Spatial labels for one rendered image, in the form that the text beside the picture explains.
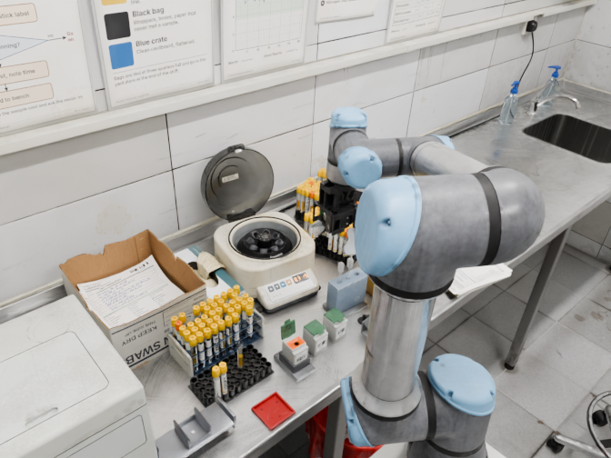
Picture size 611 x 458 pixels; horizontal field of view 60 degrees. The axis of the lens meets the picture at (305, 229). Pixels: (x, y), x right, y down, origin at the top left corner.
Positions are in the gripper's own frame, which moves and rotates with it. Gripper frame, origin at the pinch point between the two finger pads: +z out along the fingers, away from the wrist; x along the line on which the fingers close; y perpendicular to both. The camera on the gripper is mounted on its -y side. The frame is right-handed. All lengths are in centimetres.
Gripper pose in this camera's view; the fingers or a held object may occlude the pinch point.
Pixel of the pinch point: (343, 248)
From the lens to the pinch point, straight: 128.4
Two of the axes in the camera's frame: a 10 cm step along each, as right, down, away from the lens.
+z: -0.4, 8.2, 5.7
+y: -7.9, 3.2, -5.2
